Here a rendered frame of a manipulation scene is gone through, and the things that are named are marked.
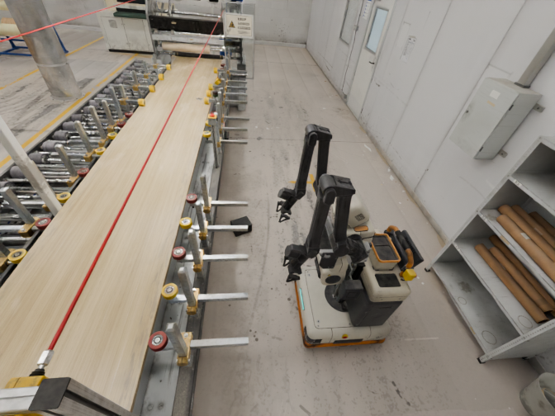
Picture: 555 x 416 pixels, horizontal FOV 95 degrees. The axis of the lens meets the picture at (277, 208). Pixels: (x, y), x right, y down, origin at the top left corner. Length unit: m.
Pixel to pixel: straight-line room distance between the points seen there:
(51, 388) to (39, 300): 1.22
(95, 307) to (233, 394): 1.14
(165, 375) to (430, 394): 1.88
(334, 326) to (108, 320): 1.46
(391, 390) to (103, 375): 1.89
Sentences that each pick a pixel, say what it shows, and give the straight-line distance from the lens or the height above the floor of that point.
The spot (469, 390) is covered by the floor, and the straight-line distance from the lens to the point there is 2.78.
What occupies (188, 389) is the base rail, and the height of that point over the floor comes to 0.70.
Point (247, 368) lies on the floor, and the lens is 2.26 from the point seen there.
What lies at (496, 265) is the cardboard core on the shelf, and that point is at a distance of 2.79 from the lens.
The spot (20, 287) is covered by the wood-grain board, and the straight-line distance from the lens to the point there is 1.88.
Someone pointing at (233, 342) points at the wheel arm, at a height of 0.84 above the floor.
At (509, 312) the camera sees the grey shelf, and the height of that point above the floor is 0.52.
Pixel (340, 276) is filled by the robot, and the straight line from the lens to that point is 1.77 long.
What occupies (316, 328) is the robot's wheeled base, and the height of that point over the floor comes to 0.28.
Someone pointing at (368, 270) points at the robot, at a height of 0.81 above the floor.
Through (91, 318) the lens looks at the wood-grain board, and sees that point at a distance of 1.60.
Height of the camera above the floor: 2.19
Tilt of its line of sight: 43 degrees down
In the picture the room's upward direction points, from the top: 7 degrees clockwise
